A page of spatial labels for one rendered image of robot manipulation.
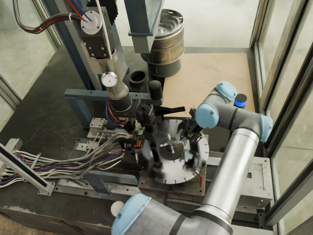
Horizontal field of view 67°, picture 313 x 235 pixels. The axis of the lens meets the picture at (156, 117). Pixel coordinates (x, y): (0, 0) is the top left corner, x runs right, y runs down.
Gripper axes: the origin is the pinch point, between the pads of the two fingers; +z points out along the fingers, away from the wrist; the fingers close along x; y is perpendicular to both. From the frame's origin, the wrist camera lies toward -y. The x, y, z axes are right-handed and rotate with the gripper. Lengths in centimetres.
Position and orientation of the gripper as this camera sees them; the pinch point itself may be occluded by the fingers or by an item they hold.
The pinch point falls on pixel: (179, 139)
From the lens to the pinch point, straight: 106.0
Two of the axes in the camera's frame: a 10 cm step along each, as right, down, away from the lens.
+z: -4.2, 6.0, 6.8
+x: 8.9, 4.3, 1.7
